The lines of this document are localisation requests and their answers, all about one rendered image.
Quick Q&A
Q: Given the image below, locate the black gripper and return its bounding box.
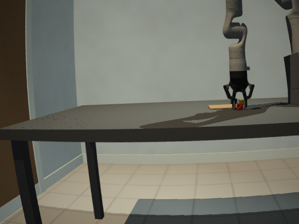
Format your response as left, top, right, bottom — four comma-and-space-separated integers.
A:
223, 71, 254, 110

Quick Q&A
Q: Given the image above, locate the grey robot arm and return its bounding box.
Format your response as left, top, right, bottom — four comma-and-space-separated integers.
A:
223, 0, 299, 71

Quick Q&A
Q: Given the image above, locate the orange square mat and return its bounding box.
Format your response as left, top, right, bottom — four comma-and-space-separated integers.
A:
208, 104, 233, 110

